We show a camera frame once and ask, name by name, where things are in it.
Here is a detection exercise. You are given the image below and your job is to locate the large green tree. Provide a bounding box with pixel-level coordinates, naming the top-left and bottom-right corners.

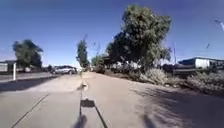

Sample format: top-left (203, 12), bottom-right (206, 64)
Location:
top-left (105, 3), bottom-right (173, 74)

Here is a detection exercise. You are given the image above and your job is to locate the white post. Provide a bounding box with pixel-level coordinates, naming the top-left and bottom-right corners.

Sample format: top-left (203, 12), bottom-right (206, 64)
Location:
top-left (12, 62), bottom-right (17, 82)

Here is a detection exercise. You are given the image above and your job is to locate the grey asphalt road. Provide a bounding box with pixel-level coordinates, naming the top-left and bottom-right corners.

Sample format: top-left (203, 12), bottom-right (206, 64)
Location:
top-left (0, 71), bottom-right (81, 94)

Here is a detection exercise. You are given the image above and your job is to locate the row of dry bushes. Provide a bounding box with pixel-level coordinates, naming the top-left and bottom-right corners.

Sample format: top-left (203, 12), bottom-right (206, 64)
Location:
top-left (94, 65), bottom-right (224, 96)

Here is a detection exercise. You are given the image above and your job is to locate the pale low building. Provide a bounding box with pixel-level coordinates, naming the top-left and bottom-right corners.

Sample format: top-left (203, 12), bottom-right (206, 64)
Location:
top-left (177, 56), bottom-right (224, 71)

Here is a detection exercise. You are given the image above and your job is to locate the silver car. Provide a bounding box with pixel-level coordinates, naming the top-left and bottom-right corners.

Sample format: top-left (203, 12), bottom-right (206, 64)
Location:
top-left (49, 65), bottom-right (78, 75)

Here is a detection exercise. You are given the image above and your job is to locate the pole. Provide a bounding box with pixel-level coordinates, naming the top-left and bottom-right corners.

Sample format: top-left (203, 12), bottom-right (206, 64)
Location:
top-left (172, 41), bottom-right (177, 66)

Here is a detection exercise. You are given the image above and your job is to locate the slim tree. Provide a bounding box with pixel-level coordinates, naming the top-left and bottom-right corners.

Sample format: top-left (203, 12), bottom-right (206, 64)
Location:
top-left (75, 37), bottom-right (90, 70)

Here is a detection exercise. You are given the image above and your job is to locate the pale concrete pavement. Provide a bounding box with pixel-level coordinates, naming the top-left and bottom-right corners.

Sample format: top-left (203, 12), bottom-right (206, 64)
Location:
top-left (0, 71), bottom-right (158, 128)

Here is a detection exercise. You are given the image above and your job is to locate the robot's own part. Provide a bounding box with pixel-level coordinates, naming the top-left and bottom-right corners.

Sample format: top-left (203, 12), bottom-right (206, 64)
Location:
top-left (141, 114), bottom-right (154, 128)
top-left (73, 114), bottom-right (88, 128)

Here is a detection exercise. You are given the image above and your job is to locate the dark green tree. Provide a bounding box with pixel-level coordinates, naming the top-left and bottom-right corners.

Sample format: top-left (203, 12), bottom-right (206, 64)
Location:
top-left (12, 39), bottom-right (45, 72)

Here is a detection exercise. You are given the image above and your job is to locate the small building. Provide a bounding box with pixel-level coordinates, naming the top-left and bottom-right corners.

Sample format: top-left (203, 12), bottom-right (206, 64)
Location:
top-left (0, 59), bottom-right (18, 74)

